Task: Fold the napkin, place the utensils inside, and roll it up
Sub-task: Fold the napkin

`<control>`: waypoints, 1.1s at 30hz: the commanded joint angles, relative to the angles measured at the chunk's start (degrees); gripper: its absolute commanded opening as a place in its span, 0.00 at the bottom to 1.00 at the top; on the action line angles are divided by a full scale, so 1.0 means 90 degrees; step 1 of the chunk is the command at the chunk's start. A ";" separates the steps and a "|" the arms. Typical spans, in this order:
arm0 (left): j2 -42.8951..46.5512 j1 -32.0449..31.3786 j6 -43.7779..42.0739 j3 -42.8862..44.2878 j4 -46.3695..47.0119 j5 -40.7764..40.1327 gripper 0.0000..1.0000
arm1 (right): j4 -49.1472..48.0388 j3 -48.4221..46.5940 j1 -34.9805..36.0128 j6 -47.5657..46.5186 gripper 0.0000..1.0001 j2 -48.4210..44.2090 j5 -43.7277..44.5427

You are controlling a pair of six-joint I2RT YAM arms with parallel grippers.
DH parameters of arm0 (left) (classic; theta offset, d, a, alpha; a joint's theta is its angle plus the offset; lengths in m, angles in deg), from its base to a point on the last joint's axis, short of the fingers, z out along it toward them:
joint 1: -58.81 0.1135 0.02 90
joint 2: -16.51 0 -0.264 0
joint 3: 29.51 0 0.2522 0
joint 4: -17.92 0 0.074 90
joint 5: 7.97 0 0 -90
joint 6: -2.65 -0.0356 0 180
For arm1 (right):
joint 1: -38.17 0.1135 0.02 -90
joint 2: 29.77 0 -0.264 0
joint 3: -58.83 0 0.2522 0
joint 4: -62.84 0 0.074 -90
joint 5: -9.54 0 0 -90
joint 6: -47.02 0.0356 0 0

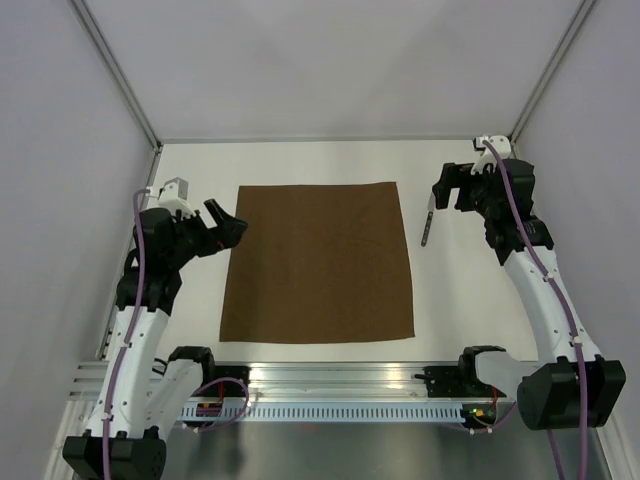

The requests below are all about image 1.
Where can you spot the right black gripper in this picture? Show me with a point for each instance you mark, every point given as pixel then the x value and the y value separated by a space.
pixel 458 176

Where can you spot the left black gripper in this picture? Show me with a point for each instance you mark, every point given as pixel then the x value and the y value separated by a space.
pixel 222 237

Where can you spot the brown cloth napkin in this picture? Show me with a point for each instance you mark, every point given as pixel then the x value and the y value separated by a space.
pixel 319 264

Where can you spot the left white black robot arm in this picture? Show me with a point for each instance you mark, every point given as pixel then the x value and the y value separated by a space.
pixel 126 435

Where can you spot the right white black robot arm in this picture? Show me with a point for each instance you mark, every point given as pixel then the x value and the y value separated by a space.
pixel 573 383

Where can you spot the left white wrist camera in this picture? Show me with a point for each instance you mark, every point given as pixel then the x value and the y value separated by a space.
pixel 173 196

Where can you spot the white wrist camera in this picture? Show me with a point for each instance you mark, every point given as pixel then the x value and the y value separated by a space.
pixel 489 148
pixel 173 196

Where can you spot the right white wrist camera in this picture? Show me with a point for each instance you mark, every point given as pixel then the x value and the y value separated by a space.
pixel 489 148

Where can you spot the aluminium front rail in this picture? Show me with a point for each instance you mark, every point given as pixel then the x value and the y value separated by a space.
pixel 289 381

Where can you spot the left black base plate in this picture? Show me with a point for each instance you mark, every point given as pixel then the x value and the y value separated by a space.
pixel 235 378

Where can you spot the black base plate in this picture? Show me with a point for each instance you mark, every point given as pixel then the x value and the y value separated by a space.
pixel 235 378
pixel 443 382

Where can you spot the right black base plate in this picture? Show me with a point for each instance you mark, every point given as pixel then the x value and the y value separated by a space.
pixel 443 382

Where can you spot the right aluminium frame post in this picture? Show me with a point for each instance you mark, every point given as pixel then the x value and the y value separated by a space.
pixel 568 38

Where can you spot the aluminium frame post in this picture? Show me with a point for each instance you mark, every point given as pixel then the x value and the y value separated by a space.
pixel 568 38
pixel 98 39

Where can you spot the white slotted cable duct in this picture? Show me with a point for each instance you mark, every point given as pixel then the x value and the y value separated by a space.
pixel 328 412

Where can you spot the left aluminium frame post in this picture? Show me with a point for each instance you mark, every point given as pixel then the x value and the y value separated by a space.
pixel 98 39

